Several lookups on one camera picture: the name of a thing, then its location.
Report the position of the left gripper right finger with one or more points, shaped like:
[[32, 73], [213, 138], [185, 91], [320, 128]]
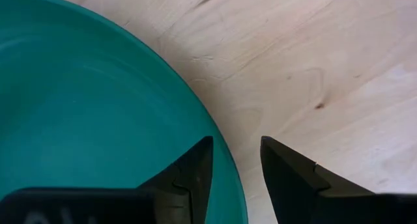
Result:
[[293, 191]]

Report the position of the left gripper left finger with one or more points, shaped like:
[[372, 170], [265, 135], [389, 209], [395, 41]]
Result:
[[189, 185]]

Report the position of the green round plate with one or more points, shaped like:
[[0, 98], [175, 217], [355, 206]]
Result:
[[81, 103]]

